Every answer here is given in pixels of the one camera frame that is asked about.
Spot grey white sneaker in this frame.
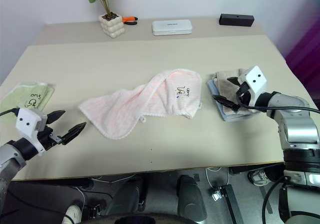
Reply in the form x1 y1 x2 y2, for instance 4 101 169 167
247 169 272 186

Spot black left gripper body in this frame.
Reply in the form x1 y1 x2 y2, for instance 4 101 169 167
37 125 63 151

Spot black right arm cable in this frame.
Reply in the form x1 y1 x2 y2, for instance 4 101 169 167
235 88 320 114

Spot black rectangular box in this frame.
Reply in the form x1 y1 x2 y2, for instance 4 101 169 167
218 13 255 27

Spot folded green towel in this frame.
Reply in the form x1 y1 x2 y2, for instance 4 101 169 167
0 81 55 123

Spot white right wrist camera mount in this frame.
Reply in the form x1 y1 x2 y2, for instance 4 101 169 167
238 65 268 113

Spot pink terry towel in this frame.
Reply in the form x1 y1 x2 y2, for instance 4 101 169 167
78 68 204 141

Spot black metal bar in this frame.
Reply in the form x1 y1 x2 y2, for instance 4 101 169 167
218 183 245 224

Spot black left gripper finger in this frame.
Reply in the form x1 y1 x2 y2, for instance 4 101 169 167
47 110 66 125
61 121 88 145

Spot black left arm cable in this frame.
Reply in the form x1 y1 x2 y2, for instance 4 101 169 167
0 108 20 117

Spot potted plant in white pot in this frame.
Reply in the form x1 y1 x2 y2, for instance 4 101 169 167
79 0 126 39

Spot folded beige towel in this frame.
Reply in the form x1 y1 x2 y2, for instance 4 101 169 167
216 68 251 116

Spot white flat case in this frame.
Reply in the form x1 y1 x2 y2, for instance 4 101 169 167
151 19 193 37

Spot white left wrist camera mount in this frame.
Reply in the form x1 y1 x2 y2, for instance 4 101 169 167
15 108 48 157

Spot folded light blue towel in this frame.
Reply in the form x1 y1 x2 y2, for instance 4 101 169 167
206 80 253 122

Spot white floor cable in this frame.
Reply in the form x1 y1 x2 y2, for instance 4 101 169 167
204 166 230 189

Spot dark rounded shape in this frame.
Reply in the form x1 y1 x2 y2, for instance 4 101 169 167
176 175 207 219

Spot orange and black pliers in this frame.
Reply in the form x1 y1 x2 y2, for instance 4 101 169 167
121 16 140 26

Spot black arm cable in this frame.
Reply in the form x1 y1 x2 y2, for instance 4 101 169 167
235 88 320 114
0 108 20 117

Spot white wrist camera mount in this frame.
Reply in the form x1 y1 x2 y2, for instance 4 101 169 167
15 108 48 157
238 65 268 113

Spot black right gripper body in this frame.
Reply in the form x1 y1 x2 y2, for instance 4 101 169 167
236 83 252 106

